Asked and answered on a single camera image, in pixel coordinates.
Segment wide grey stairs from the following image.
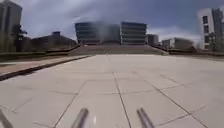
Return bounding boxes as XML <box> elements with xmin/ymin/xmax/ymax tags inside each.
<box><xmin>68</xmin><ymin>44</ymin><xmax>169</xmax><ymax>56</ymax></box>

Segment pale stone slab plaza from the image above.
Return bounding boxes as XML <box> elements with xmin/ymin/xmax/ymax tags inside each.
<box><xmin>0</xmin><ymin>54</ymin><xmax>224</xmax><ymax>128</ymax></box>

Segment glass-fronted building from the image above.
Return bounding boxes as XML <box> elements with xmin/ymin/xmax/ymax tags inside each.
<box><xmin>74</xmin><ymin>21</ymin><xmax>148</xmax><ymax>46</ymax></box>

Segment small grey building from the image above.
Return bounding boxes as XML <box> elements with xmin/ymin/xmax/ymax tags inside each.
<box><xmin>145</xmin><ymin>33</ymin><xmax>160</xmax><ymax>47</ymax></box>

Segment low dark building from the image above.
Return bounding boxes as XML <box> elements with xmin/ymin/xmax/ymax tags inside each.
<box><xmin>23</xmin><ymin>31</ymin><xmax>79</xmax><ymax>52</ymax></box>

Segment robot's own part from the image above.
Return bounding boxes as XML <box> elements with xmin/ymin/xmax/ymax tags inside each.
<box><xmin>136</xmin><ymin>107</ymin><xmax>155</xmax><ymax>128</ymax></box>
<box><xmin>70</xmin><ymin>107</ymin><xmax>90</xmax><ymax>128</ymax></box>

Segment low pale building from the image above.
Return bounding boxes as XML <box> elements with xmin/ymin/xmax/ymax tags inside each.
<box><xmin>161</xmin><ymin>37</ymin><xmax>195</xmax><ymax>51</ymax></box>

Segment dark kerb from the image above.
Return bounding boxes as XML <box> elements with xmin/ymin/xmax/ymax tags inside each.
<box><xmin>0</xmin><ymin>54</ymin><xmax>93</xmax><ymax>82</ymax></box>

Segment reddish-brown paved strip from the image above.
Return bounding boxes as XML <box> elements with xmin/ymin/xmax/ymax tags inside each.
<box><xmin>0</xmin><ymin>54</ymin><xmax>89</xmax><ymax>76</ymax></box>

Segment tree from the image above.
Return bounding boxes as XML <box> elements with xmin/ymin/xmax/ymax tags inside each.
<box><xmin>13</xmin><ymin>24</ymin><xmax>28</xmax><ymax>53</ymax></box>

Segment white building with dark windows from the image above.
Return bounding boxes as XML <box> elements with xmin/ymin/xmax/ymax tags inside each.
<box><xmin>197</xmin><ymin>7</ymin><xmax>224</xmax><ymax>51</ymax></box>

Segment dark tall building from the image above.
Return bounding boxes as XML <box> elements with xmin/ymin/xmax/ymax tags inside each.
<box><xmin>0</xmin><ymin>0</ymin><xmax>24</xmax><ymax>53</ymax></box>

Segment low dark wall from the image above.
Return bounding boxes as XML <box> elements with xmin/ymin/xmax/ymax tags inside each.
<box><xmin>0</xmin><ymin>44</ymin><xmax>81</xmax><ymax>62</ymax></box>
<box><xmin>156</xmin><ymin>44</ymin><xmax>224</xmax><ymax>58</ymax></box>

